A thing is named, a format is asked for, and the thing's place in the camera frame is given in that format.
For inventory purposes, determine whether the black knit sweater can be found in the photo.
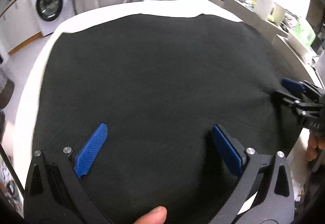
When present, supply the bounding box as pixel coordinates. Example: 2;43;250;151
32;14;301;223

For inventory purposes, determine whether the white front-load washing machine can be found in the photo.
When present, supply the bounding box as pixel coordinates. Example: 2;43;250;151
28;0;77;37

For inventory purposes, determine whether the green plastic bag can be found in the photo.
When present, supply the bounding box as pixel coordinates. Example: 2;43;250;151
294;18;316;46

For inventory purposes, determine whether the grey side cabinet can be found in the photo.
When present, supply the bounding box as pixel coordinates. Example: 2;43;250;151
223;0;318;84

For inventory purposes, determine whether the right hand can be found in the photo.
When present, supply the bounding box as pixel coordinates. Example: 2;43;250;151
305;131;324;162

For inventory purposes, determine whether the left hand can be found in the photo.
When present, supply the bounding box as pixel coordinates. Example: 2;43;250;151
134;206;167;224

